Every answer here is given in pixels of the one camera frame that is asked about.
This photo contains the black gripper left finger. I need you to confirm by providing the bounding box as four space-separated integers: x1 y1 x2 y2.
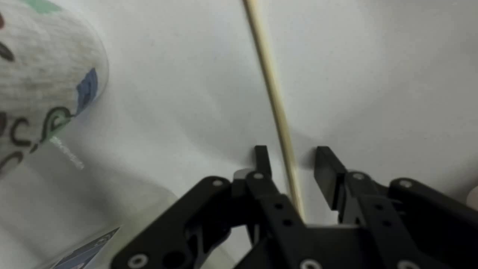
109 145 311 269

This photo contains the thin wooden stirrer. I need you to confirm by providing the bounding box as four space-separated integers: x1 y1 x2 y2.
242 0 306 222

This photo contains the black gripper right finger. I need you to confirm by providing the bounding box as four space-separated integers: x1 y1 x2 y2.
314 145 478 269

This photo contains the patterned paper cup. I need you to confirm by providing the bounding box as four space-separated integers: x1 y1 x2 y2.
0 0 110 176

